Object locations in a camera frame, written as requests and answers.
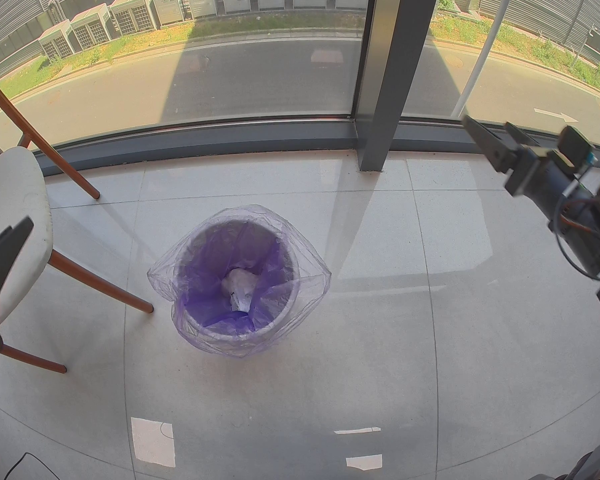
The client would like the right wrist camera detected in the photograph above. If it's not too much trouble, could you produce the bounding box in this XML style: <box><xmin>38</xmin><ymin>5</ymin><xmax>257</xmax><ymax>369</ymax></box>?
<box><xmin>552</xmin><ymin>125</ymin><xmax>599</xmax><ymax>180</ymax></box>

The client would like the window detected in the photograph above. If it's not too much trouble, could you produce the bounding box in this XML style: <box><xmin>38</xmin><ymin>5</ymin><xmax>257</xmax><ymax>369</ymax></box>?
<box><xmin>0</xmin><ymin>0</ymin><xmax>600</xmax><ymax>173</ymax></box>

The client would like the white chair with wooden legs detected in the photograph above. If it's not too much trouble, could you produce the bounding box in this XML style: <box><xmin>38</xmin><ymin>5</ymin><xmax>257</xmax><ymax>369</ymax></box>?
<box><xmin>0</xmin><ymin>33</ymin><xmax>155</xmax><ymax>375</ymax></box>

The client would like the purple plastic bag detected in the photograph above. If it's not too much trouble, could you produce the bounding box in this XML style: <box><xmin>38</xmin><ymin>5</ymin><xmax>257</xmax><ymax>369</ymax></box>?
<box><xmin>147</xmin><ymin>205</ymin><xmax>333</xmax><ymax>360</ymax></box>

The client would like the white paper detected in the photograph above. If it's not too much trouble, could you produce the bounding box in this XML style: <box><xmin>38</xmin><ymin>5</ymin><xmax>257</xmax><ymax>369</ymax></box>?
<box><xmin>221</xmin><ymin>267</ymin><xmax>262</xmax><ymax>314</ymax></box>

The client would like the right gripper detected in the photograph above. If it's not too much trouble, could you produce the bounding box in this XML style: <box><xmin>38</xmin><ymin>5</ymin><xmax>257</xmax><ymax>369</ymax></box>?
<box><xmin>461</xmin><ymin>114</ymin><xmax>579</xmax><ymax>212</ymax></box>

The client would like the white trash bin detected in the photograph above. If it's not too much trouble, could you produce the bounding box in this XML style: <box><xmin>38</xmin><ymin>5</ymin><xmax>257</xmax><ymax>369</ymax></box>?
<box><xmin>172</xmin><ymin>218</ymin><xmax>301</xmax><ymax>350</ymax></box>

